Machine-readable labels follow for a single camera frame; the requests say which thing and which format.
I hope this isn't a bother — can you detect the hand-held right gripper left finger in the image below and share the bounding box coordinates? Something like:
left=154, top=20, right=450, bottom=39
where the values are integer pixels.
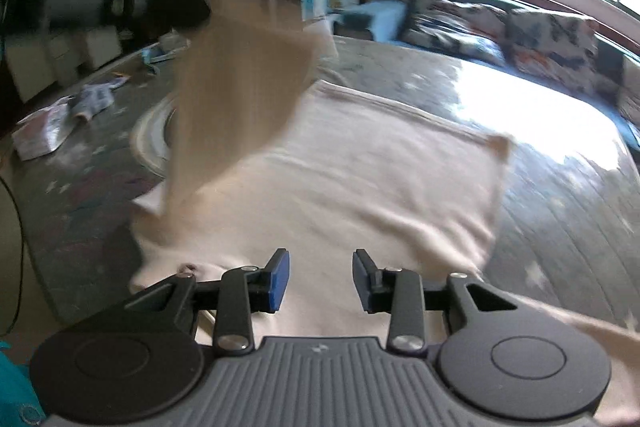
left=123, top=248, right=291, bottom=354

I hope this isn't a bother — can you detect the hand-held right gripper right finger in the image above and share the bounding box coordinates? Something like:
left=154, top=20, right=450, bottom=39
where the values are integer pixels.
left=352, top=249, right=518, bottom=354

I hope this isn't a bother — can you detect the grey star-patterned bed cover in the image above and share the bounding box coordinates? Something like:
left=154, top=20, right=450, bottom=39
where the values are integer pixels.
left=15, top=34, right=633, bottom=328

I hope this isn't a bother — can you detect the grey crumpled cloth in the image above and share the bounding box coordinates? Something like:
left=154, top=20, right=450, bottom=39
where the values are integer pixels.
left=67, top=84, right=117, bottom=124

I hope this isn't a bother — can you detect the light blue folded cloth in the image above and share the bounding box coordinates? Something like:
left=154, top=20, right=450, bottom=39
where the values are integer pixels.
left=334, top=2, right=407, bottom=42

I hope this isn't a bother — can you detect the patterned pillow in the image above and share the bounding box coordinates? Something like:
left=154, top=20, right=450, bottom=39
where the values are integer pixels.
left=504, top=9, right=601, bottom=84
left=400, top=0, right=511, bottom=68

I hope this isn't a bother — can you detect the white plastic package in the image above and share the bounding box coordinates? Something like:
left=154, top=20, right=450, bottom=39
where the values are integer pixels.
left=11, top=103, right=76, bottom=162

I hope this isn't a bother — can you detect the white drawer cabinet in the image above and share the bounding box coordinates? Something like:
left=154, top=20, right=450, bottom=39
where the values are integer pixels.
left=45, top=29, right=123, bottom=82

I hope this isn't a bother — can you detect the dark blue sofa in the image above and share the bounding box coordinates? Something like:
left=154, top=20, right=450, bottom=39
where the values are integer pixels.
left=395, top=0, right=640, bottom=150

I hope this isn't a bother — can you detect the black cable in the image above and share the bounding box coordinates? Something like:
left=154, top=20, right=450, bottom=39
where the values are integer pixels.
left=0, top=179, right=27, bottom=338

